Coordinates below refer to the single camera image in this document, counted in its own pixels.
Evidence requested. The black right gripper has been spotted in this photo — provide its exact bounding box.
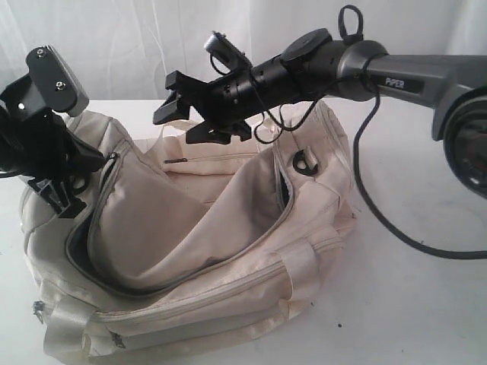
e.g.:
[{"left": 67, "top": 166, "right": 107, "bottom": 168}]
[{"left": 152, "top": 71, "right": 252, "bottom": 145}]

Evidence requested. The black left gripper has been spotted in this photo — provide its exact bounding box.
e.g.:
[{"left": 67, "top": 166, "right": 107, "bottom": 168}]
[{"left": 1, "top": 75, "right": 105, "bottom": 219}]

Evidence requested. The cream white duffel bag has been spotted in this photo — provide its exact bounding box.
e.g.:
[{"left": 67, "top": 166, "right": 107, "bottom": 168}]
[{"left": 20, "top": 101, "right": 355, "bottom": 364}]

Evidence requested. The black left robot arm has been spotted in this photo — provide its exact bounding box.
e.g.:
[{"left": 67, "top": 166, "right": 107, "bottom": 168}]
[{"left": 1, "top": 75, "right": 107, "bottom": 219}]

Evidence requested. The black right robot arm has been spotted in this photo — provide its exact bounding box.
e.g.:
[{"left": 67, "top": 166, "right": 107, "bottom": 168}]
[{"left": 153, "top": 28, "right": 486, "bottom": 196}]

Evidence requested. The white backdrop curtain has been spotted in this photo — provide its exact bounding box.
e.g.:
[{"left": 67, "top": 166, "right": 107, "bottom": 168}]
[{"left": 1, "top": 1, "right": 486, "bottom": 100}]

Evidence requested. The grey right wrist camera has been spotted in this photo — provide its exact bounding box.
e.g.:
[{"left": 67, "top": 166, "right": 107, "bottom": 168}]
[{"left": 204, "top": 31, "right": 252, "bottom": 76}]

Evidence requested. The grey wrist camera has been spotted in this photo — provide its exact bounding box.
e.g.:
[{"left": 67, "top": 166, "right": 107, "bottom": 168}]
[
  {"left": 204, "top": 31, "right": 252, "bottom": 76},
  {"left": 26, "top": 45, "right": 89, "bottom": 117}
]

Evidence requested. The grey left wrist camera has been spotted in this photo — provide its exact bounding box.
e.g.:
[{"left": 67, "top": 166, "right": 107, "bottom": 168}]
[{"left": 26, "top": 45, "right": 89, "bottom": 117}]

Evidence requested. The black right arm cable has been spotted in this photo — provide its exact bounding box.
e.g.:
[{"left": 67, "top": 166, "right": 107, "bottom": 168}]
[{"left": 250, "top": 5, "right": 487, "bottom": 262}]

